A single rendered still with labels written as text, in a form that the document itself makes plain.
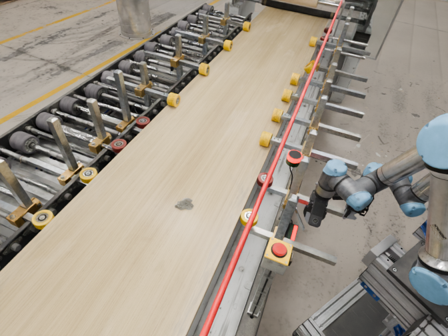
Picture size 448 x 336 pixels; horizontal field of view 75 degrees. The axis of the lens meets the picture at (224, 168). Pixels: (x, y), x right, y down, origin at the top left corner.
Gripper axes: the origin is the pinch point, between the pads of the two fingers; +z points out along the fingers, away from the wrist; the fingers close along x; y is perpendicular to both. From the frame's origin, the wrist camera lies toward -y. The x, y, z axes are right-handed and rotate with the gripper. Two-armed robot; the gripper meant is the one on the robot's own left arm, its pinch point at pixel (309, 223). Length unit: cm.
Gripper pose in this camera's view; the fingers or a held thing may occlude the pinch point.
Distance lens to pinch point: 135.8
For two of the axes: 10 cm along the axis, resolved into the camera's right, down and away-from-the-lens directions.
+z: -0.7, 6.9, 7.2
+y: 3.8, -6.5, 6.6
